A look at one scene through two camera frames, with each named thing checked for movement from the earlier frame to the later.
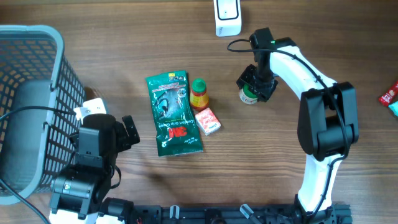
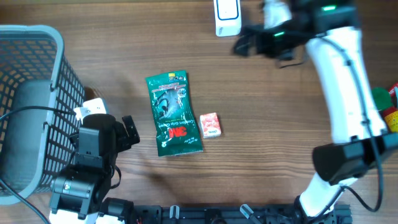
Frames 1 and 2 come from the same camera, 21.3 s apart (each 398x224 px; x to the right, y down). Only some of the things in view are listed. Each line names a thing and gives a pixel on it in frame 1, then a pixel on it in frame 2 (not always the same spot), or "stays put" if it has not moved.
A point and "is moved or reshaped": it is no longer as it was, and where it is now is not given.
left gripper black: (125, 142) stays put
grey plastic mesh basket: (35, 144) stays put
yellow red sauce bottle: (199, 98) to (390, 115)
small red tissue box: (207, 121) is moved or reshaped
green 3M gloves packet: (176, 128) stays put
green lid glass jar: (247, 96) to (382, 98)
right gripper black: (263, 92) to (247, 36)
